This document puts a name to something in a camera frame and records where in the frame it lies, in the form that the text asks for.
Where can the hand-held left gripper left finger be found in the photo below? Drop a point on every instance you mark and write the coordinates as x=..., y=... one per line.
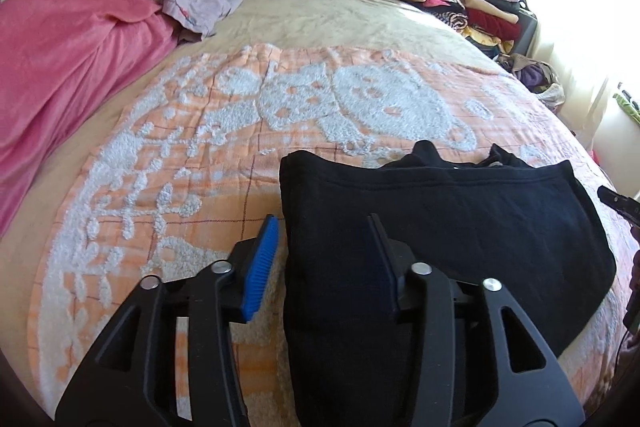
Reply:
x=257, y=267

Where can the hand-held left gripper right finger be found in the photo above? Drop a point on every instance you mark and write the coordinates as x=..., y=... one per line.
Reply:
x=385, y=272

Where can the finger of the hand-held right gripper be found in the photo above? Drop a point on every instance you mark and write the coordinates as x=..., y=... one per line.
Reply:
x=620, y=202

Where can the black sweatshirt with orange print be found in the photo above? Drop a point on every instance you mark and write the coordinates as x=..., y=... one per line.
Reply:
x=450, y=227

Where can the purple clothes heap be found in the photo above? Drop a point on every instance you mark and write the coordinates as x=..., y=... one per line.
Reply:
x=532, y=77

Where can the stack of folded clothes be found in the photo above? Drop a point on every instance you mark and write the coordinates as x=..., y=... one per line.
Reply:
x=465, y=2

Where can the white cabinet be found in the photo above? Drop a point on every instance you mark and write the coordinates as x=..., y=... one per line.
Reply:
x=600, y=147

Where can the green patterned cloth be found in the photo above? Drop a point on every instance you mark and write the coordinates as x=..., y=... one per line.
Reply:
x=627, y=104

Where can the orange and white patterned blanket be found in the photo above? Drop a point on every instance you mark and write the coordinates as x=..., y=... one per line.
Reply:
x=200, y=147

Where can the dark bedside table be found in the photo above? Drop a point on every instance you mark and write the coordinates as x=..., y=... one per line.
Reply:
x=527, y=32

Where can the pink blanket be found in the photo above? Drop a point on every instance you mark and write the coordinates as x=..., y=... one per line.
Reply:
x=70, y=67

